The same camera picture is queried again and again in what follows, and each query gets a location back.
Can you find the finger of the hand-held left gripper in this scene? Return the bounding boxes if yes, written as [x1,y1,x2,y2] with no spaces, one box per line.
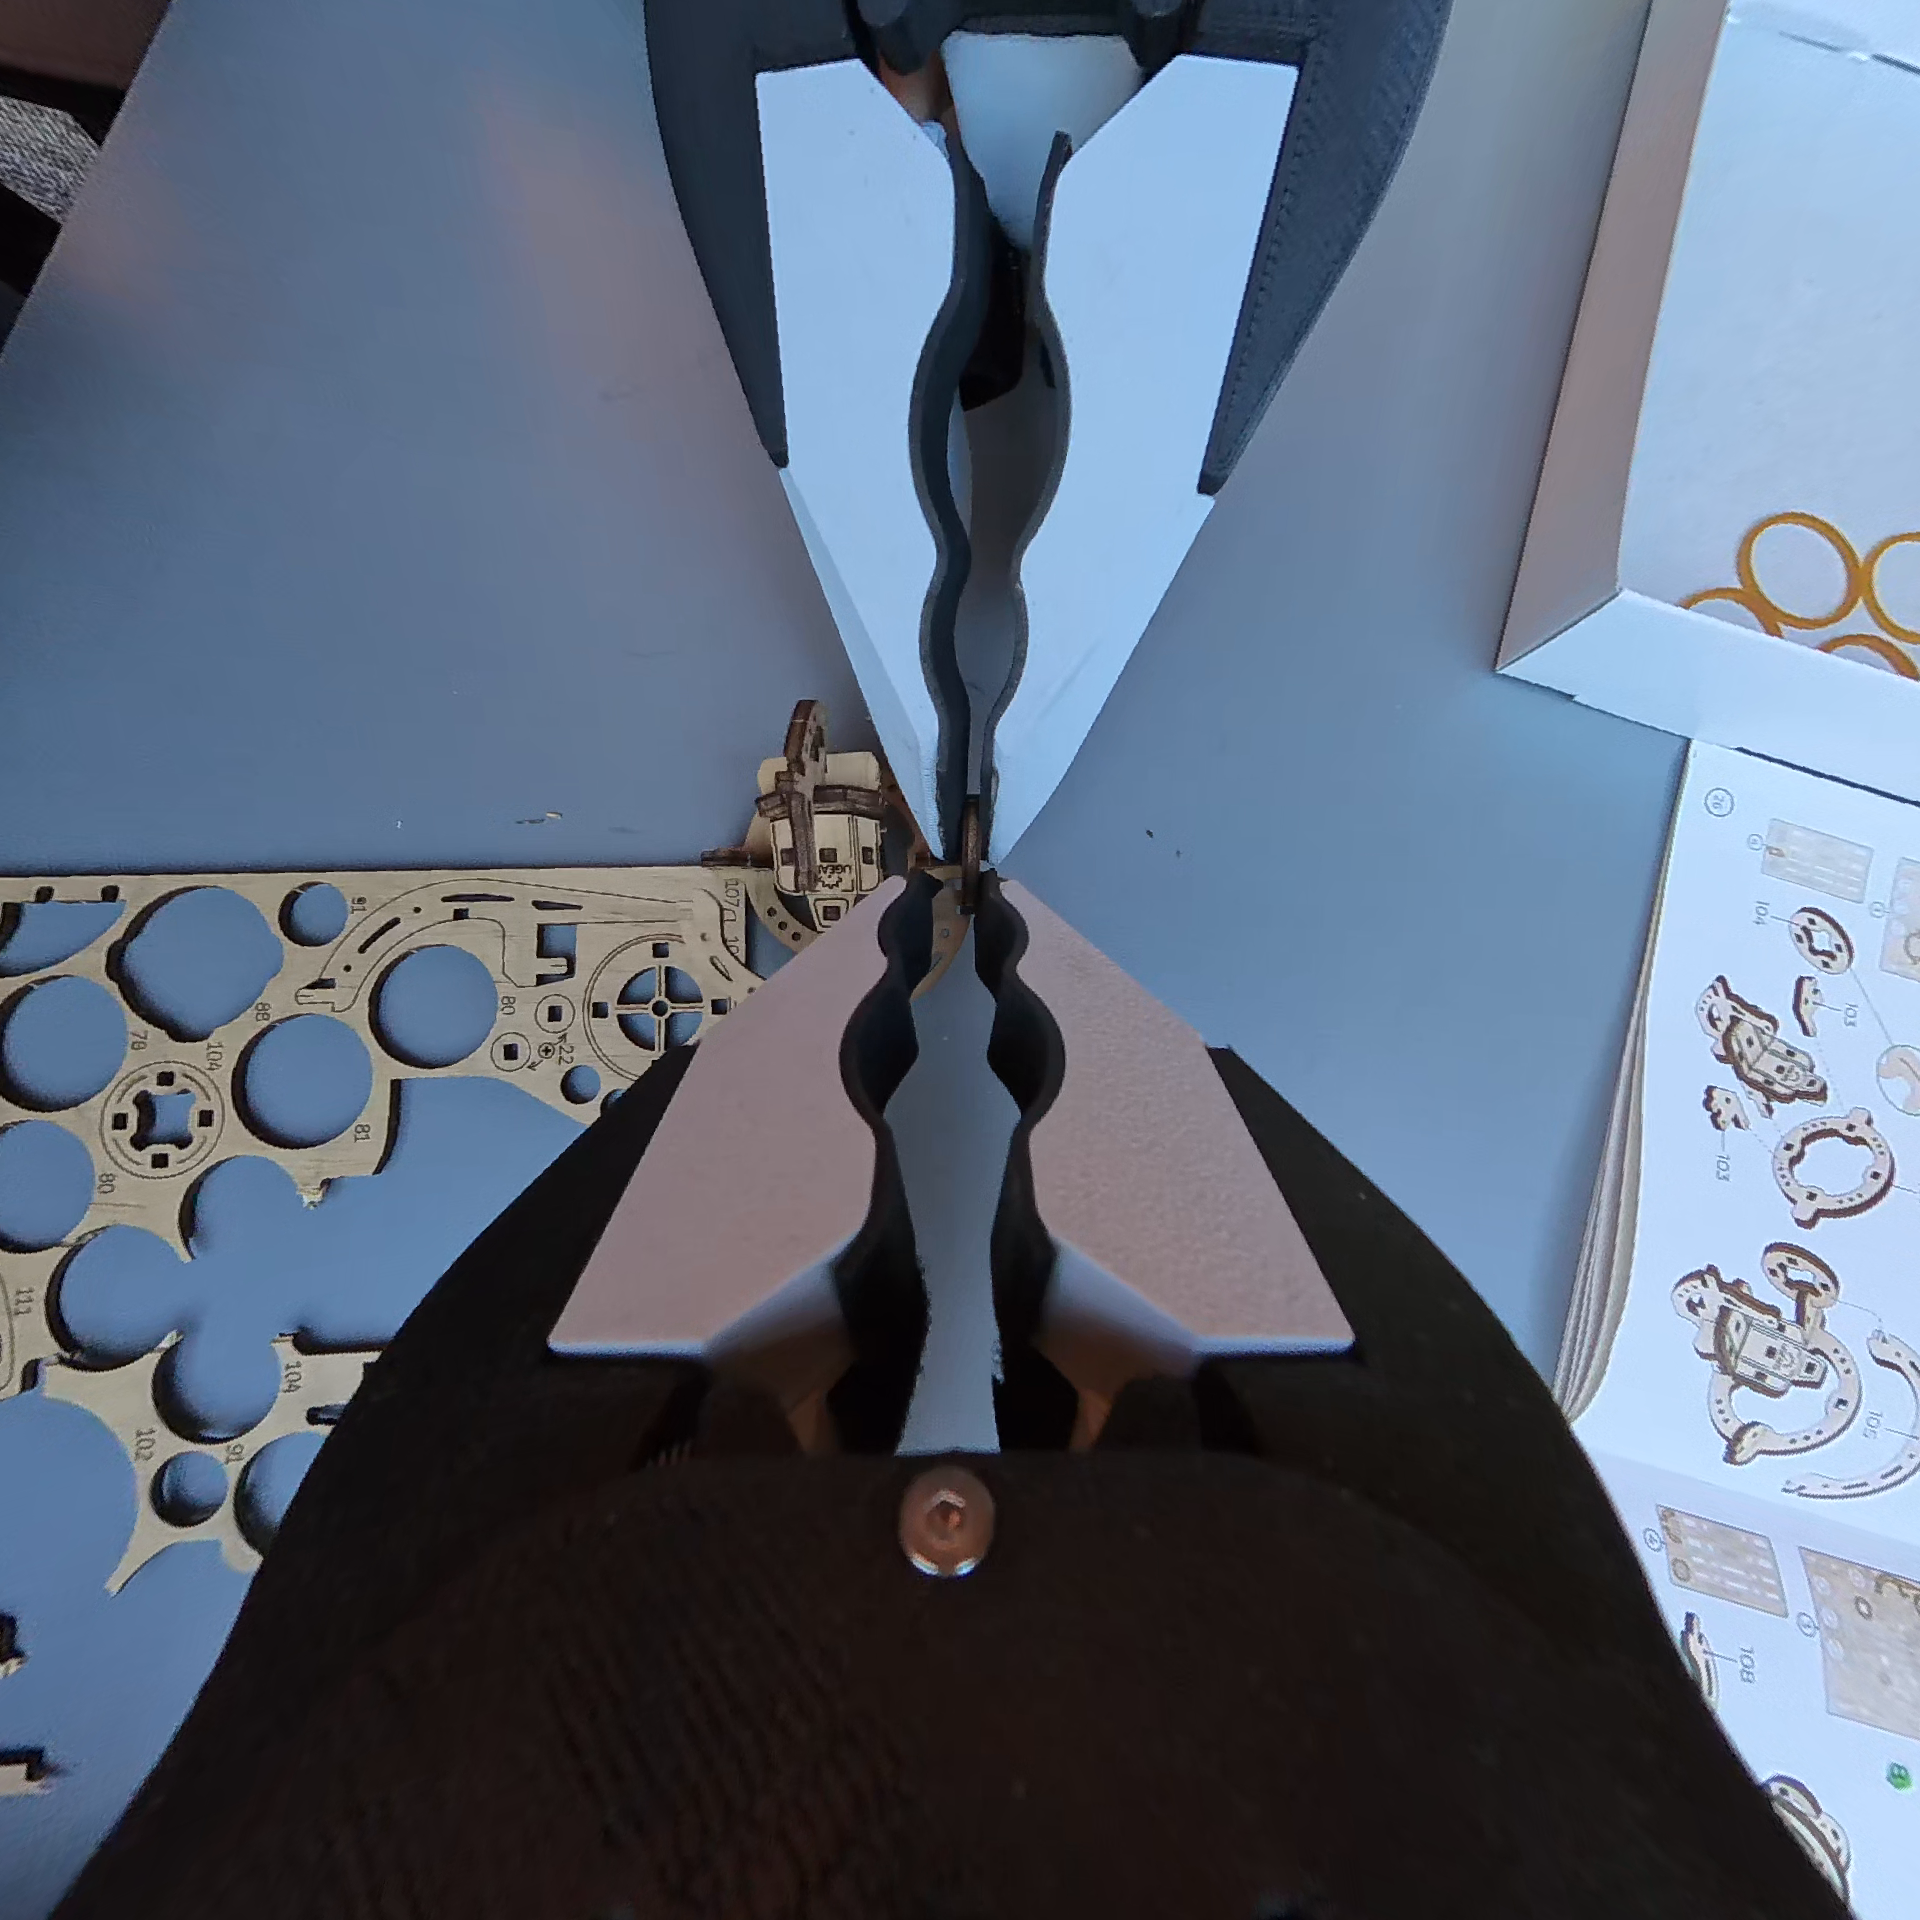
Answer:
[751,58,998,857]
[961,55,1305,865]

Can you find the wooden robot figure model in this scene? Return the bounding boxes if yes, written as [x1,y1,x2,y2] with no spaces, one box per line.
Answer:
[703,697,933,963]

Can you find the grey woven fabric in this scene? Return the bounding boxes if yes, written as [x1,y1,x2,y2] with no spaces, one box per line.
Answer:
[0,82,135,213]

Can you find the white cardboard box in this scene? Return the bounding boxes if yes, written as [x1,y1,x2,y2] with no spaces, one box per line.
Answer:
[1494,0,1920,752]

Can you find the group of yellow rubber bands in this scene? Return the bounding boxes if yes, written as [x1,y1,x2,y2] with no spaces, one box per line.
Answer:
[1681,509,1920,681]

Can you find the white instruction booklet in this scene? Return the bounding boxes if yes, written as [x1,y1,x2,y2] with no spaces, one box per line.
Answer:
[1553,736,1920,1920]

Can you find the plywood parts sheet with cutouts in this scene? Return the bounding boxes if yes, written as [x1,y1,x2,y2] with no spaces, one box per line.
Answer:
[0,857,751,1801]

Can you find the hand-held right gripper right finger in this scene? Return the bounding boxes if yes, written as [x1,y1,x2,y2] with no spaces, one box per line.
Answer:
[972,873,1362,1455]

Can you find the curved wooden arc part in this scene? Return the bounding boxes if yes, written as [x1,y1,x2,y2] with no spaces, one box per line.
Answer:
[914,795,998,1000]

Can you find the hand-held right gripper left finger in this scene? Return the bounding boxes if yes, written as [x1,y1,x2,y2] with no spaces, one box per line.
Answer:
[546,879,933,1455]

